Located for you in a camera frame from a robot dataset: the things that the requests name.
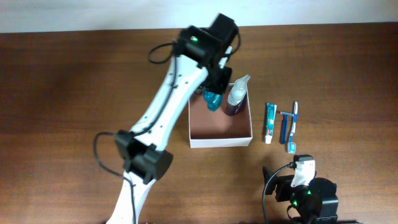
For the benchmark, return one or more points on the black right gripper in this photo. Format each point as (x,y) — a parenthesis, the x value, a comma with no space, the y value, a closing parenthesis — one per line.
(280,187)

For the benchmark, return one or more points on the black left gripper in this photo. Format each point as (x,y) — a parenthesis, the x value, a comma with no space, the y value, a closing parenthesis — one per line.
(218,83)

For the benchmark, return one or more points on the teal mouthwash bottle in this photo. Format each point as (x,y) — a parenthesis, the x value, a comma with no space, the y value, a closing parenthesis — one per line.
(213,100)

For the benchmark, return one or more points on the teal toothpaste tube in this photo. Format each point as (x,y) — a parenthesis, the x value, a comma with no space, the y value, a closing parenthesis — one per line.
(270,120)

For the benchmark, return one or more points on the blue disposable razor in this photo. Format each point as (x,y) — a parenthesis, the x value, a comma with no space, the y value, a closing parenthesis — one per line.
(283,135)

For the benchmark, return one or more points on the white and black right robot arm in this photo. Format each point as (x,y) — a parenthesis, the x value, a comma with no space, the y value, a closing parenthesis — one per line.
(315,203)

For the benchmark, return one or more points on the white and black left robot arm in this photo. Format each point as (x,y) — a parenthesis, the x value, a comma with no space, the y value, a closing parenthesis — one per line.
(197,62)

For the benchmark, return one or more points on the blue white toothbrush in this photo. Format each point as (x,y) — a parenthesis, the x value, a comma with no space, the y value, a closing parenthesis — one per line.
(291,146)

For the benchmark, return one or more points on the white cardboard box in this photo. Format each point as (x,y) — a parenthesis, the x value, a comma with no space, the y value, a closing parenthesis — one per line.
(215,128)

